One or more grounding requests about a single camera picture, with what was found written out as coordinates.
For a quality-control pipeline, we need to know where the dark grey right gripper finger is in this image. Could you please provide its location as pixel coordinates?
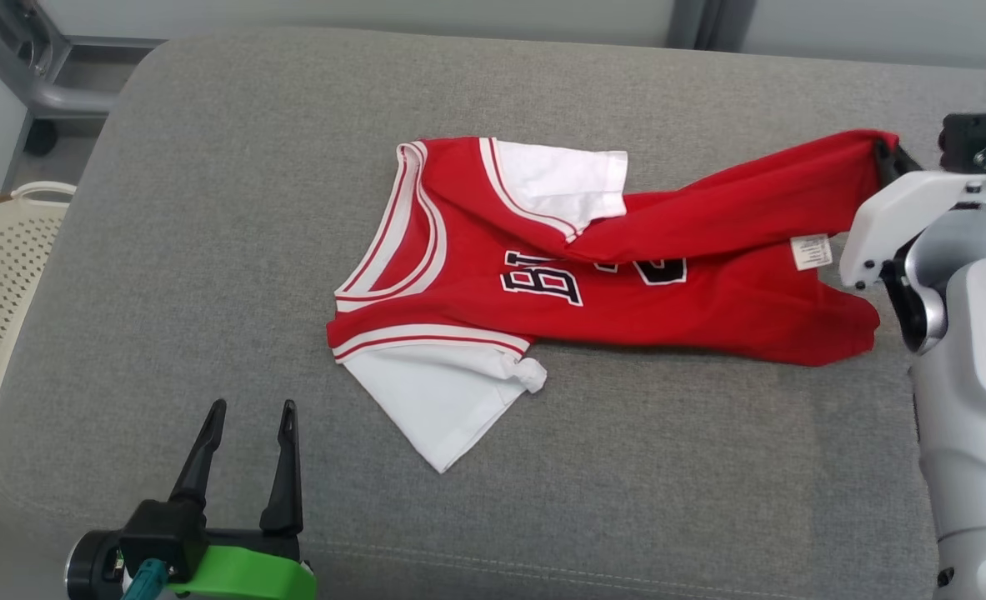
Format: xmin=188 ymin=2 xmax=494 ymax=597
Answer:
xmin=873 ymin=137 xmax=923 ymax=188

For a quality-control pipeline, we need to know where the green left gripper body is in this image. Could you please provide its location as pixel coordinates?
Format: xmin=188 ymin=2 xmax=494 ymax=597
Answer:
xmin=168 ymin=529 xmax=318 ymax=600

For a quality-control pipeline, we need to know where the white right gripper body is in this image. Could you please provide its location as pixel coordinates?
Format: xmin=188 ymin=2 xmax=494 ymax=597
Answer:
xmin=838 ymin=171 xmax=986 ymax=290

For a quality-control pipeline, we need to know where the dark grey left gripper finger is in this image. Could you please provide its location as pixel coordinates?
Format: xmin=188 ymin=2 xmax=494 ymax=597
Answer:
xmin=259 ymin=400 xmax=303 ymax=534
xmin=169 ymin=399 xmax=228 ymax=505

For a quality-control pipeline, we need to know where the red white basketball jersey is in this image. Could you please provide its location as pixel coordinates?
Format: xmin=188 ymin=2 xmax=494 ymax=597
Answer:
xmin=326 ymin=129 xmax=900 ymax=474

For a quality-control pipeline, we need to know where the grey fabric sofa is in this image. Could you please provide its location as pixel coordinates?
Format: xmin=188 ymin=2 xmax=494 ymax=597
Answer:
xmin=0 ymin=25 xmax=986 ymax=600

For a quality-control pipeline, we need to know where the cream perforated laundry basket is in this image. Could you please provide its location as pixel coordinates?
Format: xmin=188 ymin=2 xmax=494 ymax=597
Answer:
xmin=0 ymin=182 xmax=78 ymax=428

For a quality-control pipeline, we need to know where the straight grey partition post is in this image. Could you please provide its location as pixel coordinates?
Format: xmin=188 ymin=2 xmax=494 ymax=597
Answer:
xmin=668 ymin=0 xmax=757 ymax=51

